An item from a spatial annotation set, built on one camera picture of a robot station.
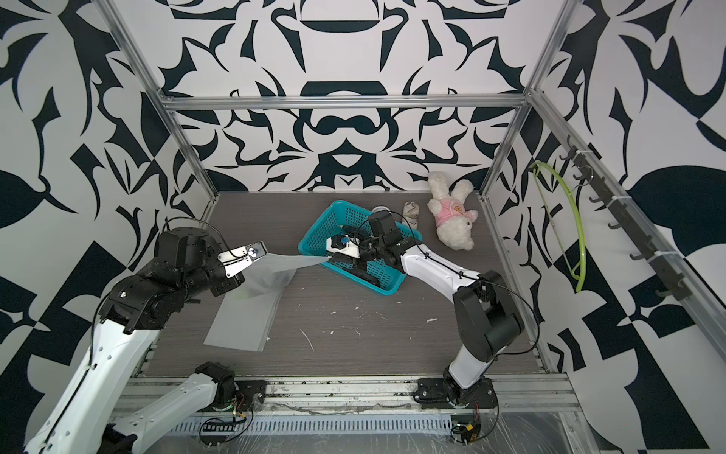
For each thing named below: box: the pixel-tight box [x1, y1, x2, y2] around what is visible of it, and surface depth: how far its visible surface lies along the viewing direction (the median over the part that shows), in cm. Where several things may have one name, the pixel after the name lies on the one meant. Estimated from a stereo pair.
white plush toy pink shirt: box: [426, 171, 479, 251], surface depth 106 cm
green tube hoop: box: [530, 161, 588, 293], surface depth 72 cm
